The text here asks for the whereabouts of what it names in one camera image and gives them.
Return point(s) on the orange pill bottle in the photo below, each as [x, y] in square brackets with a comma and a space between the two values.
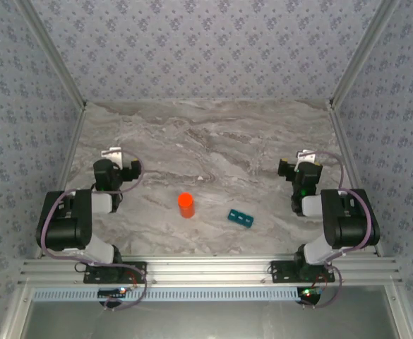
[186, 208]

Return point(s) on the teal weekly pill organizer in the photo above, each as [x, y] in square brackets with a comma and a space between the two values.
[240, 219]

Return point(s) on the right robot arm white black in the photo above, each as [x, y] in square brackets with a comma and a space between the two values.
[347, 226]

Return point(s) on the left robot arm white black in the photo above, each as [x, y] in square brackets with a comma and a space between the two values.
[68, 226]

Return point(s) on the grey metal sheet panel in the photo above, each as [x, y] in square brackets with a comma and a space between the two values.
[206, 321]

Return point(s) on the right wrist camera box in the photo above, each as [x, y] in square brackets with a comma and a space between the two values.
[305, 155]

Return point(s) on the aluminium table side rail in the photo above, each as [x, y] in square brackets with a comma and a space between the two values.
[74, 141]
[341, 141]

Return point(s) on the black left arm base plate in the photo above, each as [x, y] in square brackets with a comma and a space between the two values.
[128, 265]

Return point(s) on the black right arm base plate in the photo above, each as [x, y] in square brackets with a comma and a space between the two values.
[280, 273]

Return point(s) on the aluminium corner post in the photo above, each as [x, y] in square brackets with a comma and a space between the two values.
[360, 53]
[54, 53]

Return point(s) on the aluminium mounting rail beam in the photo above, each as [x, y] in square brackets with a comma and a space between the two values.
[209, 270]

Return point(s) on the aluminium lower frame rail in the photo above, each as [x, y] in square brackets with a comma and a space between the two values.
[401, 314]
[17, 314]

